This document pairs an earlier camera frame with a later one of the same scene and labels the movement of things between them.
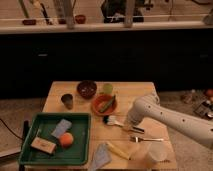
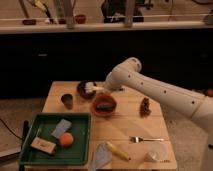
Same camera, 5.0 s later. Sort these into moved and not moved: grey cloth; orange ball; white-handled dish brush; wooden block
Moved: white-handled dish brush
Not moved: orange ball; grey cloth; wooden block
